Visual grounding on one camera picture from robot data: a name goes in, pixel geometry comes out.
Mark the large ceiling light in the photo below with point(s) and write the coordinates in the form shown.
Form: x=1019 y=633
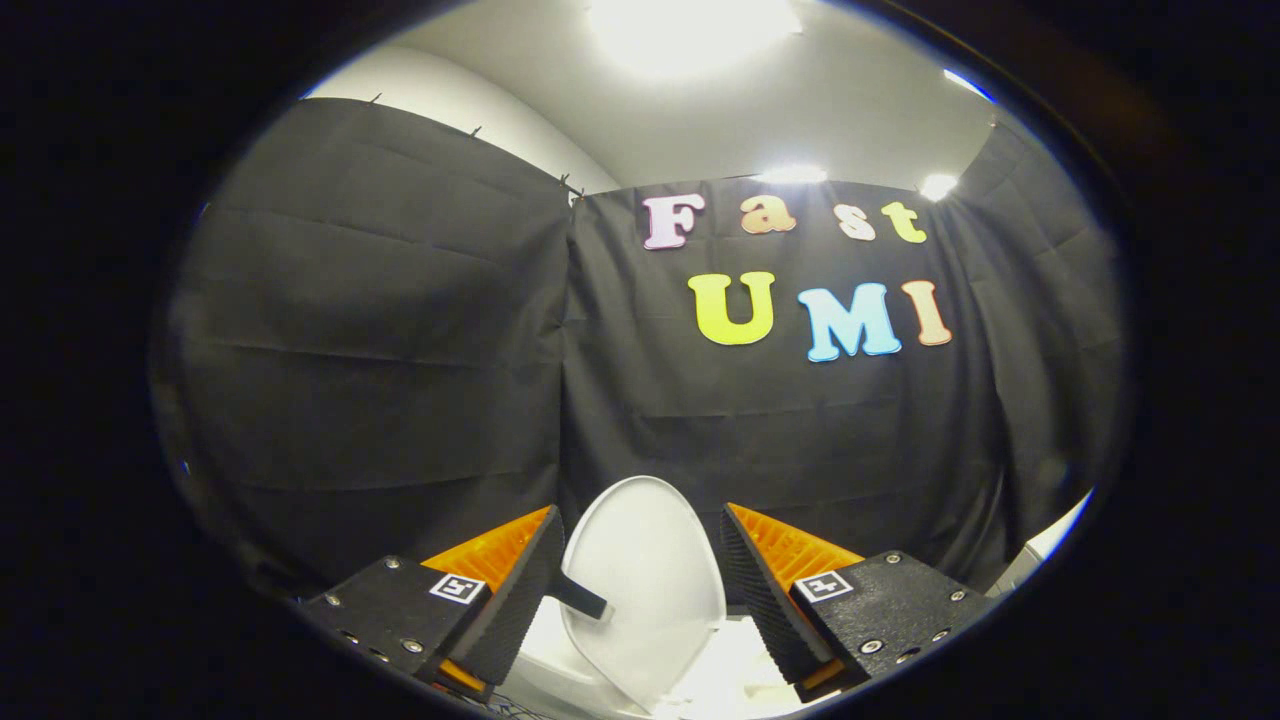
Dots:
x=690 y=30

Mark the grey drawer cabinet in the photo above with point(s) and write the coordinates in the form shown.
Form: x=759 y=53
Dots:
x=1050 y=545

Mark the black backdrop cloth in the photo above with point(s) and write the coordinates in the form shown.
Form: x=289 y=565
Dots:
x=400 y=380

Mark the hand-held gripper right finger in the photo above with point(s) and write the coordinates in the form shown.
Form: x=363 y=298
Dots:
x=765 y=615

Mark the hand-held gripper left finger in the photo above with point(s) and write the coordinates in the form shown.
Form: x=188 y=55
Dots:
x=505 y=620

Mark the small ceiling light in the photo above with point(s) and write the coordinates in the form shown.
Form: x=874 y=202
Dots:
x=968 y=85
x=790 y=175
x=938 y=186

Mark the white toilet bowl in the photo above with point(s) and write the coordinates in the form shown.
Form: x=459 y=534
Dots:
x=745 y=672

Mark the white toilet lid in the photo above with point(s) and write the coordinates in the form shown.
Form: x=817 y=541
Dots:
x=650 y=560

